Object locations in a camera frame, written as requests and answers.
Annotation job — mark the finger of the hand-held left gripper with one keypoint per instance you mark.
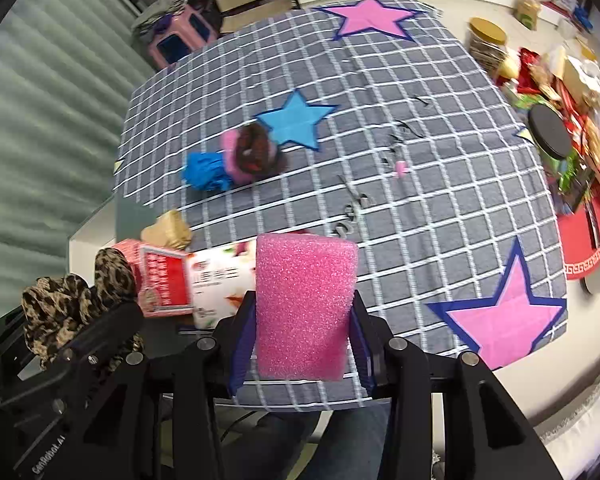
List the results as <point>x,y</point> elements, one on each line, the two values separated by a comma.
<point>110,325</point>

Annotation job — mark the blue cloth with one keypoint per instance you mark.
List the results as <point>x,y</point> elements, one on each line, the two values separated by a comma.
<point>202,172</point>

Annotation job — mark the red round tray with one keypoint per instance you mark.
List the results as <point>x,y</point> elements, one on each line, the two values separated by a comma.
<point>585,255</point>

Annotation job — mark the grey cloth on stool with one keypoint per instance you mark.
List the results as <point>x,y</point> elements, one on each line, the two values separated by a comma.
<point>150,20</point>

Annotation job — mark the pink sponge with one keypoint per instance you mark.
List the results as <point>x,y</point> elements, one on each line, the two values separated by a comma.
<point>305,305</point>
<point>230,142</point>

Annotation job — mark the pink plastic stool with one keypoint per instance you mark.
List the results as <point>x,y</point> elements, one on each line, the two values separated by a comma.
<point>156,50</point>

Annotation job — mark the white cushion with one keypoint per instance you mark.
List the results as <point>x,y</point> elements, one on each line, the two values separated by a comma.
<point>580,425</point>

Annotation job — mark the leopard print scrunchie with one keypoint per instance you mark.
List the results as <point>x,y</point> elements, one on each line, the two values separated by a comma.
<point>55,295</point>

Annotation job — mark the white storage box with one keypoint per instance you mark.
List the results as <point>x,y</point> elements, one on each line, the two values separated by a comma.
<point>95,230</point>

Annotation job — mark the jar with gold lid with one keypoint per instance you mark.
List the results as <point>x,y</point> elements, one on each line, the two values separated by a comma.
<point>487,30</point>

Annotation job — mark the grey checked blanket with stars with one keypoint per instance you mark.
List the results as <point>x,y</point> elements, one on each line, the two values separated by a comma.
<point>430,185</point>

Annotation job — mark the pile of snack packets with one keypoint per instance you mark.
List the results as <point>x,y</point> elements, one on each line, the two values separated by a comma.
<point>540,75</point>

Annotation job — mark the green curtain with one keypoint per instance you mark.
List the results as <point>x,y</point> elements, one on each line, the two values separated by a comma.
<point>40,135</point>

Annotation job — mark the jar with black lid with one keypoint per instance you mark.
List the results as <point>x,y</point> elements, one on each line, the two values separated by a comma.
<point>550,130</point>

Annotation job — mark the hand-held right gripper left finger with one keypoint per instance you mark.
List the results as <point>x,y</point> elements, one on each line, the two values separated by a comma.
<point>242,345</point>

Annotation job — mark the dark brown knit glove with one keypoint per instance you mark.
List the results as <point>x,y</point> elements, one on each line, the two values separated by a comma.
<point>260,147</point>

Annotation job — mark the red patterned carton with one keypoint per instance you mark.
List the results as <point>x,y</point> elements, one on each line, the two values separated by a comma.
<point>160,280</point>

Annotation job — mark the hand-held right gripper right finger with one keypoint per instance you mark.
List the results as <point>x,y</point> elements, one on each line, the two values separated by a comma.
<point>360,355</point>

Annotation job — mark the yellow green snack bag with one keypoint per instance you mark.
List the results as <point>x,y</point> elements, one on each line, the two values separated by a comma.
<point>527,10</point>

